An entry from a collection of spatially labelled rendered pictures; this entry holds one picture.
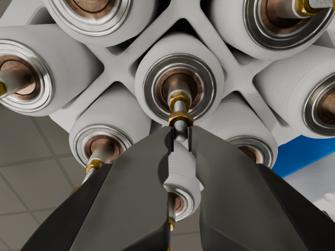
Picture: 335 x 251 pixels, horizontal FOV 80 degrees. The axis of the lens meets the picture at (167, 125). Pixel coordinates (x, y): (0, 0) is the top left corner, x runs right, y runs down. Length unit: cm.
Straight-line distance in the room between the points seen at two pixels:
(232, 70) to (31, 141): 55
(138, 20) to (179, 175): 19
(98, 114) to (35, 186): 56
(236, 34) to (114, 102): 16
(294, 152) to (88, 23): 46
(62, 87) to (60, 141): 39
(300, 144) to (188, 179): 32
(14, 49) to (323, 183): 52
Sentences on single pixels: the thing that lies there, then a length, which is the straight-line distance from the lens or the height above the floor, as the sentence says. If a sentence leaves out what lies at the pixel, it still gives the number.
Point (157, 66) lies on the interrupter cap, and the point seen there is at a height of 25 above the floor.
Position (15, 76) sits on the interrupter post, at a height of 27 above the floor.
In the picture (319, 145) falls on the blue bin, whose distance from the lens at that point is 52.
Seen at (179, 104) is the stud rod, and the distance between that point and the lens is 16.
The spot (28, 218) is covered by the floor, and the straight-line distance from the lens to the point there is 93.
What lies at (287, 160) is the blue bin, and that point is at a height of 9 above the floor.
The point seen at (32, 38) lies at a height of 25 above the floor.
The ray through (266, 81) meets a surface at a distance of 31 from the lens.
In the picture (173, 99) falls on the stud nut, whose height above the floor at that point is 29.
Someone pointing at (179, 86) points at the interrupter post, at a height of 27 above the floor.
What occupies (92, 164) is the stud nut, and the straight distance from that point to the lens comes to 23.
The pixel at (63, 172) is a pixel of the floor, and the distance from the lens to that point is 69.
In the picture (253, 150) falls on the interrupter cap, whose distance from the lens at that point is 26.
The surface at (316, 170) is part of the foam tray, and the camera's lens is 52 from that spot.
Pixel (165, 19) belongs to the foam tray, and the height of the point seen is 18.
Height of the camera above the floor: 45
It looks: 62 degrees down
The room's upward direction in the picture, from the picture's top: 176 degrees counter-clockwise
